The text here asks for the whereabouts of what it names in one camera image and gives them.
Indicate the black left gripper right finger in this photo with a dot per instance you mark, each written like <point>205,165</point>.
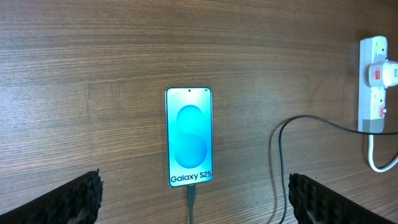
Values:
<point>316,203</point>

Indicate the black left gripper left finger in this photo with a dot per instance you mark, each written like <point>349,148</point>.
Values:
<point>78,201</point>

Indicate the blue Galaxy smartphone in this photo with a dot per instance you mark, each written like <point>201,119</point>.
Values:
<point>189,128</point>

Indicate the white charger plug adapter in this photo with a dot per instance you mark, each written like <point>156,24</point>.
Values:
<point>382,74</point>

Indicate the white power strip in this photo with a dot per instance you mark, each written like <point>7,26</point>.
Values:
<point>371,99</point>

